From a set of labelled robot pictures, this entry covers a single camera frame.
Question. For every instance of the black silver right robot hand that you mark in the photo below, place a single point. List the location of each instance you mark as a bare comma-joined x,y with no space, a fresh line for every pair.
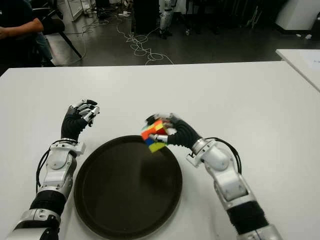
185,136

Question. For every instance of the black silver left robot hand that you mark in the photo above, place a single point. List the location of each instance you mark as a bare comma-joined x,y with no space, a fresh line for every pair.
71,123

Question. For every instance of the multicolour Rubik's cube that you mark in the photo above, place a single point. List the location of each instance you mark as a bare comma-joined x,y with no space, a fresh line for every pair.
152,130

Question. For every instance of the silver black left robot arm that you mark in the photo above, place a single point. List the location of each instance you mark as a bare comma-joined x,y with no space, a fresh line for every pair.
55,172

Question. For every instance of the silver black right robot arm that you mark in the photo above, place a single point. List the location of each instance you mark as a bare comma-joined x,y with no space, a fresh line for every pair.
232,185

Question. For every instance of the dark brown round plate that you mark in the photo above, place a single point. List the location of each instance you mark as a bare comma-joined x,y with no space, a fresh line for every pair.
125,190

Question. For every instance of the black chair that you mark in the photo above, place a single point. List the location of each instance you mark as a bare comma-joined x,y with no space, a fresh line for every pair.
55,25

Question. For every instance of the seated person in black shirt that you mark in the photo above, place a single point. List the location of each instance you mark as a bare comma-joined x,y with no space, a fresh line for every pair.
17,22

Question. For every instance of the black cabinet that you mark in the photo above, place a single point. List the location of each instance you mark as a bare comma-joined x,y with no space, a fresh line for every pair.
146,15

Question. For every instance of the small white side table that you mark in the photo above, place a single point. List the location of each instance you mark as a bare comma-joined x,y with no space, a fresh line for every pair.
302,62

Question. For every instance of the white cabinet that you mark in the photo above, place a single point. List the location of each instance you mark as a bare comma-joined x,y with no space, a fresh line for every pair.
297,15

